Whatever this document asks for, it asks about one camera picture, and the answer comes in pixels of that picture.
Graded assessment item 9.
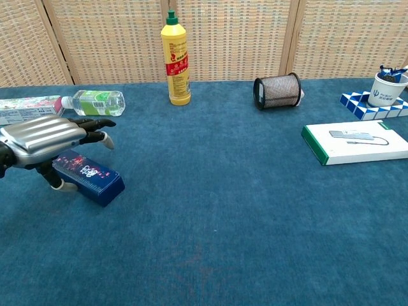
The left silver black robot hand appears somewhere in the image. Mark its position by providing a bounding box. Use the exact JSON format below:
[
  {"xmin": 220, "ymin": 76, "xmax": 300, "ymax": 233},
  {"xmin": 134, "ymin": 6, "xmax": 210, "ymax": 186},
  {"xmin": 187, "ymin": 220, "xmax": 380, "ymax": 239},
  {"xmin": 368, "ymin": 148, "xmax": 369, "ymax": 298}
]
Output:
[{"xmin": 0, "ymin": 115, "xmax": 117, "ymax": 192}]

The blue cardboard box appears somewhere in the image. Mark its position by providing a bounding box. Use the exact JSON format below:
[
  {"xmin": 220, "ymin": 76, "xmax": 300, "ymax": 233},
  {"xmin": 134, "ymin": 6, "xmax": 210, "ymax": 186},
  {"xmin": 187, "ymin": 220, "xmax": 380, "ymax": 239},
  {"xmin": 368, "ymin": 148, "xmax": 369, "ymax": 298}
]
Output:
[{"xmin": 52, "ymin": 149, "xmax": 126, "ymax": 208}]

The floral toothpaste box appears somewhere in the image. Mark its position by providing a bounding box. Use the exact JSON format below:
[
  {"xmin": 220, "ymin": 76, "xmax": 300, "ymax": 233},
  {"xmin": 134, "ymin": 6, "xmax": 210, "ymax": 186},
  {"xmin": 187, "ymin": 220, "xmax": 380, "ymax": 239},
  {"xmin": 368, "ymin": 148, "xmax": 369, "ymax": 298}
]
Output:
[{"xmin": 0, "ymin": 95, "xmax": 65, "ymax": 126}]

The clear water bottle green label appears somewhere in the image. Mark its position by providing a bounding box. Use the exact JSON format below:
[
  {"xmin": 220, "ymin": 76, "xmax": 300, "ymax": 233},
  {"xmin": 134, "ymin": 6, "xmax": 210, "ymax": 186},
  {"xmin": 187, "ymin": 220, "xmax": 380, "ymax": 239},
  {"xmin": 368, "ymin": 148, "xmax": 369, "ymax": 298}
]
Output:
[{"xmin": 61, "ymin": 89, "xmax": 126, "ymax": 117}]

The woven bamboo folding screen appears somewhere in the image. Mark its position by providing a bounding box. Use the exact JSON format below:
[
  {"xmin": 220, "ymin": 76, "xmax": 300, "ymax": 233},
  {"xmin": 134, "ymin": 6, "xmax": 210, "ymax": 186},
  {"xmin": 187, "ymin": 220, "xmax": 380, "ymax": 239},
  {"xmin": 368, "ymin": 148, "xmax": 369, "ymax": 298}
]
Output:
[{"xmin": 0, "ymin": 0, "xmax": 408, "ymax": 87}]

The yellow bottle green cap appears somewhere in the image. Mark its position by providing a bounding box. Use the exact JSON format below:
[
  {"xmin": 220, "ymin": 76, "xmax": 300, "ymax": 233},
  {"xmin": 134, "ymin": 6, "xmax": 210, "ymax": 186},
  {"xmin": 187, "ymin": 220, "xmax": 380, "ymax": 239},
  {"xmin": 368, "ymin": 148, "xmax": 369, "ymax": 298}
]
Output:
[{"xmin": 160, "ymin": 9, "xmax": 192, "ymax": 106}]

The blue felt table cover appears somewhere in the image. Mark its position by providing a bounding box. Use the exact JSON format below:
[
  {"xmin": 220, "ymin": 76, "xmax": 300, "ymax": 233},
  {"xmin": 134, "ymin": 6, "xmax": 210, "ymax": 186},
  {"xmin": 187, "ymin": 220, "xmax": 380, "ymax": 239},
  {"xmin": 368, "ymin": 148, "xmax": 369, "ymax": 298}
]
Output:
[{"xmin": 0, "ymin": 77, "xmax": 408, "ymax": 306}]

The black mesh pen holder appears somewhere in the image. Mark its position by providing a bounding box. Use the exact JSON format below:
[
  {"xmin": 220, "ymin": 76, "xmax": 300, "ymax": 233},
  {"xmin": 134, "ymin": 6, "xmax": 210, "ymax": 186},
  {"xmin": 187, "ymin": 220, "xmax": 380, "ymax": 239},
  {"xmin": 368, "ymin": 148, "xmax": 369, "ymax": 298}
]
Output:
[{"xmin": 253, "ymin": 72, "xmax": 302, "ymax": 111}]

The blue white snake puzzle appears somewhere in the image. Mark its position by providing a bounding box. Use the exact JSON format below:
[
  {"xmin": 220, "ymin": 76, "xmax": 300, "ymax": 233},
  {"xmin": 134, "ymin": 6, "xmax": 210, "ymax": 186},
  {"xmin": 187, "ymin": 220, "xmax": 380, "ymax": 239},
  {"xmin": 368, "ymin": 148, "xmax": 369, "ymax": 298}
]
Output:
[{"xmin": 339, "ymin": 90, "xmax": 408, "ymax": 121}]

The white green adapter box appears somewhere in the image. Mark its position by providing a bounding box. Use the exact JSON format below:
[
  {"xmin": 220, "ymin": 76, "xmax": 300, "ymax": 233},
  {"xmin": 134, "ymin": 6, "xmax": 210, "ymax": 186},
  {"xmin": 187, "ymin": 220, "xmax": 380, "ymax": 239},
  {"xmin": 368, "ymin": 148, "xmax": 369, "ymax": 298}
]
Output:
[{"xmin": 301, "ymin": 119, "xmax": 408, "ymax": 166}]

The white paper cup blue logo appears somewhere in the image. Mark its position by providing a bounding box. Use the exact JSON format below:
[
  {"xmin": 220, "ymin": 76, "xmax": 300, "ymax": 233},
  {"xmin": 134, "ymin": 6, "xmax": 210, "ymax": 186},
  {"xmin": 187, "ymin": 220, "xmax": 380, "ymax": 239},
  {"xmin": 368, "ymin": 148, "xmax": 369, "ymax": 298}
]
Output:
[{"xmin": 367, "ymin": 71, "xmax": 408, "ymax": 108}]

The blue foil snack wrapper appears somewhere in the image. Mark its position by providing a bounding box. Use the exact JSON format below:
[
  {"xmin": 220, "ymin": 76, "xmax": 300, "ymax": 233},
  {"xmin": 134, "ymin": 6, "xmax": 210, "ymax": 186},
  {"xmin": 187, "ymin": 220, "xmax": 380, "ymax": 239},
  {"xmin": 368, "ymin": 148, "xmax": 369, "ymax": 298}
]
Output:
[{"xmin": 379, "ymin": 64, "xmax": 408, "ymax": 84}]

